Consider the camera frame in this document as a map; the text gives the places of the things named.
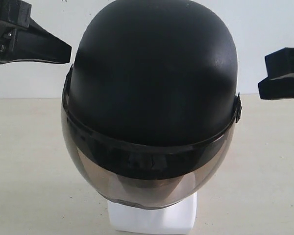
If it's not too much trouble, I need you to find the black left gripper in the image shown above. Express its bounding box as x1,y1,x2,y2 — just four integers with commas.
0,0,72,65

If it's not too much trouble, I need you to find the black helmet with visor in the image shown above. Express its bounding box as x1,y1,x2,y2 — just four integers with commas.
61,0,241,210

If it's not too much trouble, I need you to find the white mannequin head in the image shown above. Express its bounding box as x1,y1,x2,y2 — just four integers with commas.
107,193,197,235

